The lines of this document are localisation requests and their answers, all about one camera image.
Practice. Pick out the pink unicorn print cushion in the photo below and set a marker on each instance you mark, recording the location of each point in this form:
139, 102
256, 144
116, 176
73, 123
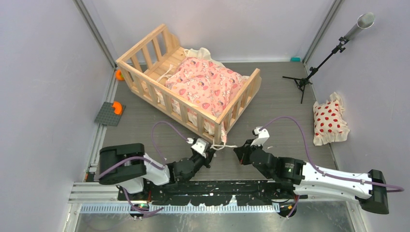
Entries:
203, 81

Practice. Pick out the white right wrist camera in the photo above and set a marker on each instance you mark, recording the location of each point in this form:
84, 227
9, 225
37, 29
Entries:
261, 136

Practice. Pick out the wooden slatted pet bed frame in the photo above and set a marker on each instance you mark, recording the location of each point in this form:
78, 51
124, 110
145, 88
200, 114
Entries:
147, 60

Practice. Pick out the small teal block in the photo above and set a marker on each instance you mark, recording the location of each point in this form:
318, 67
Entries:
295, 59

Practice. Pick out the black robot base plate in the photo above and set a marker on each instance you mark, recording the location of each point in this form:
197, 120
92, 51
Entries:
215, 193

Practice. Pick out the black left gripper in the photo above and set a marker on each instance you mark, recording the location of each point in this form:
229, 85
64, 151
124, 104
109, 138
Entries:
209, 154

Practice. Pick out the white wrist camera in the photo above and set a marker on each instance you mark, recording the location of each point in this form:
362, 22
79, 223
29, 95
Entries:
261, 136
200, 146

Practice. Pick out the grey building block plate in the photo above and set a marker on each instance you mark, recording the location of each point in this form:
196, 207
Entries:
106, 115

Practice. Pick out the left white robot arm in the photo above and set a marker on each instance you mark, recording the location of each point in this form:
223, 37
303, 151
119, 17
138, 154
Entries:
129, 166

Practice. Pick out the microphone on black stand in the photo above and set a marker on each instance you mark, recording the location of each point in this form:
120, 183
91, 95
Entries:
363, 22

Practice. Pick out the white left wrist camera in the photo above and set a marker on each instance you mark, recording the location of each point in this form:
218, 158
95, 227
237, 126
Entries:
200, 146

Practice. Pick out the orange and green toy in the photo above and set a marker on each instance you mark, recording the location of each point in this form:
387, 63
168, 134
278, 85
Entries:
119, 76

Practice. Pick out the orange arch toy block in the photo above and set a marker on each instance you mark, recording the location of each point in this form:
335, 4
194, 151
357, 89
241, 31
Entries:
118, 108

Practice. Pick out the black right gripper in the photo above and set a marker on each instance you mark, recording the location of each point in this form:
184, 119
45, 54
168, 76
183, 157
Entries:
242, 152

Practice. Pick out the white strawberry print pillow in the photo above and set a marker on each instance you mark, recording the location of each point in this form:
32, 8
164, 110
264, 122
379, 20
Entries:
329, 125

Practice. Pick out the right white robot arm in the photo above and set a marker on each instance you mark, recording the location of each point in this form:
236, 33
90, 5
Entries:
303, 178

